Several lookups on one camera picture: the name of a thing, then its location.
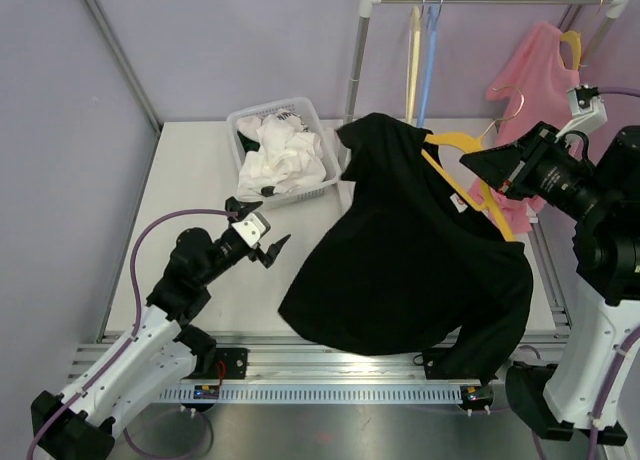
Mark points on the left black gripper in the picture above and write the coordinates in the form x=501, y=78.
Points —
x=234, y=205

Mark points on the white plastic basket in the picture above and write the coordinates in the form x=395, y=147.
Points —
x=303, y=107

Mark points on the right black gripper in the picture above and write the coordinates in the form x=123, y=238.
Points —
x=500, y=166

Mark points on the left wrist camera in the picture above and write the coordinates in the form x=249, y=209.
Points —
x=252, y=229

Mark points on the yellow hanger back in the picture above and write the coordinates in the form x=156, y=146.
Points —
x=571, y=49

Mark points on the black t shirt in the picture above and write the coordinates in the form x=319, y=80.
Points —
x=404, y=267

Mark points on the green and white t shirt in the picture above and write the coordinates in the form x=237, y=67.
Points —
x=252, y=130

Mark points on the metal clothes rack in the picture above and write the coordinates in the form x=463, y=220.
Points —
x=614, y=9

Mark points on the white slotted cable duct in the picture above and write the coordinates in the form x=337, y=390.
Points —
x=421, y=394

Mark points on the aluminium mounting rail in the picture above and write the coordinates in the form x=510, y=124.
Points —
x=289, y=359

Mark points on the light blue hanger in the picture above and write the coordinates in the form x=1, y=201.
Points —
x=434, y=13

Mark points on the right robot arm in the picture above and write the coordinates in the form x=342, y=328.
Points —
x=580, y=393

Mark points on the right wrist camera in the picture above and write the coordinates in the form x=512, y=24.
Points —
x=588, y=111

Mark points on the cream plastic hanger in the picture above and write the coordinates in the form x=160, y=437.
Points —
x=414, y=47

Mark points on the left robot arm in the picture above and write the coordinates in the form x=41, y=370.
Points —
x=161, y=346

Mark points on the white printed t shirt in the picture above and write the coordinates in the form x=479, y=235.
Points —
x=284, y=163

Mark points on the pink t shirt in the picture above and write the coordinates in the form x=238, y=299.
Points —
x=535, y=83

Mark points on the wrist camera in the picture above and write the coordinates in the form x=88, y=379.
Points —
x=588, y=111
x=252, y=229

